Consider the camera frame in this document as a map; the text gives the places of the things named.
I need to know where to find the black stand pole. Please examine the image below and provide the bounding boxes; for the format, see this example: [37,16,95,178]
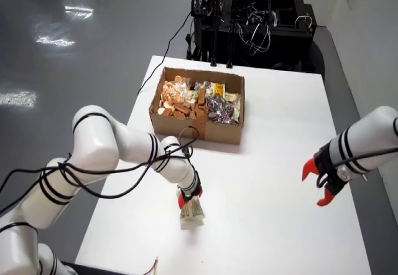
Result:
[210,15,218,68]
[226,0,242,69]

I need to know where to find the orange cracker clear bag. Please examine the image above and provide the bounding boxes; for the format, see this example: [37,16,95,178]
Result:
[160,75,192,110]

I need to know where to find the white packet brown print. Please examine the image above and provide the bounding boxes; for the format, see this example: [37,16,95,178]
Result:
[223,91,242,123]

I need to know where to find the black equipment cart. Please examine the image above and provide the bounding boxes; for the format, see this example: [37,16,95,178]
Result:
[185,0,326,73]

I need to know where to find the white wire bundle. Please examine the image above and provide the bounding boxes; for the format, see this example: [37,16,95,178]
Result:
[238,2,272,54]

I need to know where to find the yellow label snack packet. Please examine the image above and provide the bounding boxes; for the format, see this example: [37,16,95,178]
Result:
[211,82,226,97]

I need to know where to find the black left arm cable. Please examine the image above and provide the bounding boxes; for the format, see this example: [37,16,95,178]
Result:
[0,125,201,215]

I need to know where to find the brown biscuit pack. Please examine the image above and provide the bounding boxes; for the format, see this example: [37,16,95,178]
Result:
[169,102,209,122]

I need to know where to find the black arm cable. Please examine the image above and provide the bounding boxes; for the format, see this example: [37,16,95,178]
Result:
[315,147,398,190]
[0,125,201,215]

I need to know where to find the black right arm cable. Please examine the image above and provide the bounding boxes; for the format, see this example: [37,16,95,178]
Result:
[315,147,398,190]

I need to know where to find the round sandwich cookie pack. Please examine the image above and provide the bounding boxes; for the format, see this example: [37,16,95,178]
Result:
[157,100,175,117]

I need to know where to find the white packet chocolate picture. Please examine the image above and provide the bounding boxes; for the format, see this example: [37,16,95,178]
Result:
[195,81,215,97]

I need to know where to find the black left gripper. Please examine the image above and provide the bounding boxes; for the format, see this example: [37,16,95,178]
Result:
[177,170,204,210]

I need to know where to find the coloured wire bundle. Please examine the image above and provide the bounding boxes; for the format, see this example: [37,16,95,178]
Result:
[146,257,159,275]

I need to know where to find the long black power cable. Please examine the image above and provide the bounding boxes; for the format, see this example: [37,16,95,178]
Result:
[136,10,193,95]

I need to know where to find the pastel wafer pack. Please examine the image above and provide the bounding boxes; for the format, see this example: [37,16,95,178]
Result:
[180,90,200,108]

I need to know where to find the brown cardboard box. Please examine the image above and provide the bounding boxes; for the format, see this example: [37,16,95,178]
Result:
[148,66,246,146]

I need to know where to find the white snack packet with text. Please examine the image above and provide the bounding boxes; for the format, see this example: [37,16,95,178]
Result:
[179,195,206,231]

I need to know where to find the short white wire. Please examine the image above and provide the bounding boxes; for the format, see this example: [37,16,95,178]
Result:
[294,14,313,29]

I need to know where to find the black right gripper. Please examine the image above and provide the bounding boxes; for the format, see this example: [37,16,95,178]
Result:
[302,146,352,207]

